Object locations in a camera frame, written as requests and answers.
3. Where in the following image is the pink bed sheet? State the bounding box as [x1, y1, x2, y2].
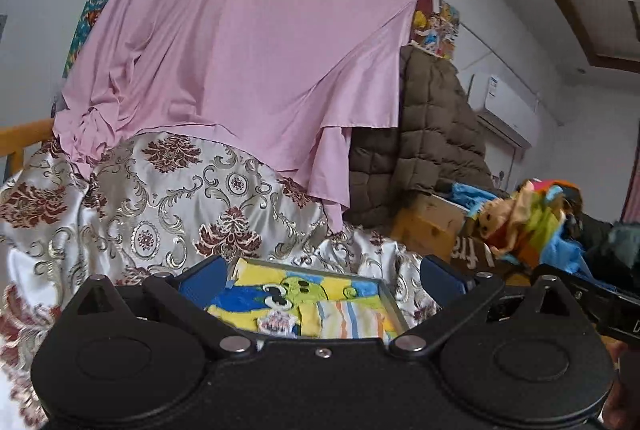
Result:
[52, 0, 419, 233]

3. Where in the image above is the wooden bed side rail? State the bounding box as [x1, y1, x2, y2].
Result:
[0, 118, 57, 171]

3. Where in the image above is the cartoon wall poster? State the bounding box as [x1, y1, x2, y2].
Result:
[411, 0, 461, 59]

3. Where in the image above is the floral satin blanket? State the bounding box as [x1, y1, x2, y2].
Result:
[0, 132, 443, 430]

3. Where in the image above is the pile of colourful clothes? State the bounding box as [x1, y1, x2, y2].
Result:
[472, 179, 584, 261]

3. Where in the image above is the tray of colourful folded cloths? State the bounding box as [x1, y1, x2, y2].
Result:
[207, 259, 401, 339]

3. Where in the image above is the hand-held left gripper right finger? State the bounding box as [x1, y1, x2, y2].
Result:
[390, 255, 588, 358]

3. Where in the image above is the brown quilted jacket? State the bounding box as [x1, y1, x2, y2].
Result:
[347, 44, 507, 229]

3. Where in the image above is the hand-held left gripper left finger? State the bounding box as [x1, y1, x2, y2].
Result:
[64, 255, 257, 358]

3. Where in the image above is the dark cloth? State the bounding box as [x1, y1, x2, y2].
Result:
[565, 190, 640, 283]

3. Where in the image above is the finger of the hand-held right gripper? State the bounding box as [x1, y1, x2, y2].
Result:
[533, 262, 640, 307]

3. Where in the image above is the brown bag with white print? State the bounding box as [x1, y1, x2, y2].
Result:
[449, 230, 532, 284]

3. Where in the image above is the teal patterned wall poster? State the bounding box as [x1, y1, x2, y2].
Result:
[62, 0, 114, 80]

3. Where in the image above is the blue terry cloth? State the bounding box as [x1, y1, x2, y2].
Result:
[449, 183, 512, 213]

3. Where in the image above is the white air conditioner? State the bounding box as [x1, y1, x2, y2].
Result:
[465, 72, 539, 149]

